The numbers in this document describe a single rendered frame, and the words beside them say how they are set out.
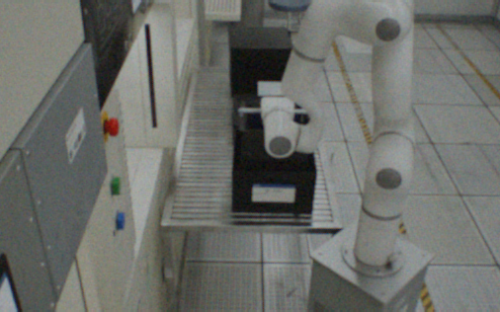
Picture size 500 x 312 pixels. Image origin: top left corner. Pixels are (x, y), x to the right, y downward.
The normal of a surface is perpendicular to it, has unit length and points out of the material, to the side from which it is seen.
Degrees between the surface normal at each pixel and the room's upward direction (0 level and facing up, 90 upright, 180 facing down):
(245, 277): 0
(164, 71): 90
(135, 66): 90
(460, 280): 0
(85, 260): 90
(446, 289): 0
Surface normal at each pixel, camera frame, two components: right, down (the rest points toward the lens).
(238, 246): 0.02, -0.84
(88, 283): 0.00, 0.54
